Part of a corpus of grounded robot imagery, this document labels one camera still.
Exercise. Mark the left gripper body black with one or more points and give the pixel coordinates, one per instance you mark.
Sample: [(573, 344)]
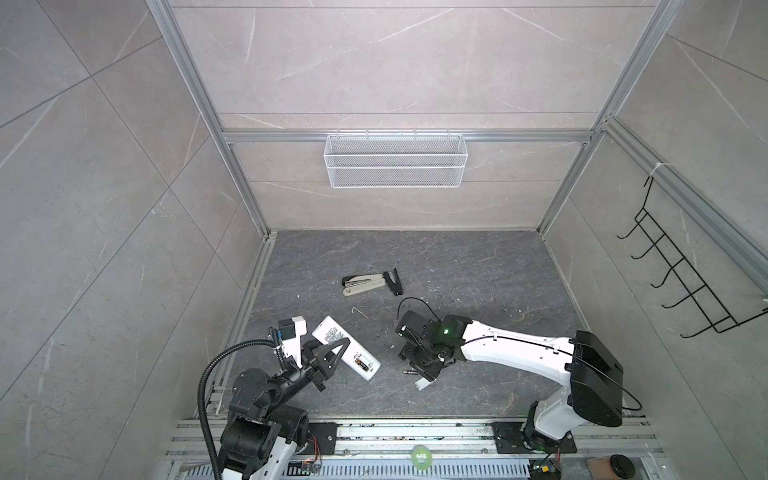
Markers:
[(313, 375)]

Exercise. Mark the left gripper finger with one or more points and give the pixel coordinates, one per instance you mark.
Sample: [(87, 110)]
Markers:
[(330, 355), (309, 351)]

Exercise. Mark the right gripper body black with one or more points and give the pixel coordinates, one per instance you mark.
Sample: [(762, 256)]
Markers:
[(421, 360)]

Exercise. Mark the white remote battery cover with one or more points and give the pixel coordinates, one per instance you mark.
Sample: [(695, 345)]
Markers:
[(422, 383)]

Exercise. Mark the white remote control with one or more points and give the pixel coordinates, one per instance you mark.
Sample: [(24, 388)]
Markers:
[(356, 356)]

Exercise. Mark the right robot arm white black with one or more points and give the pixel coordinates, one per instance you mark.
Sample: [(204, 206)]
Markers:
[(589, 375)]

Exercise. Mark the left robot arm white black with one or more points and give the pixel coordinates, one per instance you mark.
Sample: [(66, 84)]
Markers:
[(263, 431)]

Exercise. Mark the grey black stapler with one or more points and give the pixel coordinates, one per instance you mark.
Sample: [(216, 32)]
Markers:
[(357, 284)]

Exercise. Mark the green round sticker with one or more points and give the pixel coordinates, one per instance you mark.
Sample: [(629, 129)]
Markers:
[(421, 458)]

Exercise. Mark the black round cap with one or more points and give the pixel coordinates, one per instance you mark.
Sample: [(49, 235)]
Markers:
[(622, 467)]

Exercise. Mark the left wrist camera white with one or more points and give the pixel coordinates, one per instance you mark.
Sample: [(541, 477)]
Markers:
[(287, 341)]

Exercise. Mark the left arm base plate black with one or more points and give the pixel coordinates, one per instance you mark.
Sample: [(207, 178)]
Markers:
[(317, 438)]

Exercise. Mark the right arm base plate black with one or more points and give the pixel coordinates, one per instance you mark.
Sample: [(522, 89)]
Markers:
[(516, 438)]

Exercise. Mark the white wire mesh basket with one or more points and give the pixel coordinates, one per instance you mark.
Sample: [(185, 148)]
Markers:
[(367, 161)]

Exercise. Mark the black wire hook rack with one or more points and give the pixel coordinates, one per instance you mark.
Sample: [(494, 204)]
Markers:
[(678, 266)]

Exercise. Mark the white cable tie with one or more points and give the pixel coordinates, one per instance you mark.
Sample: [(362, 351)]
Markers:
[(656, 167)]

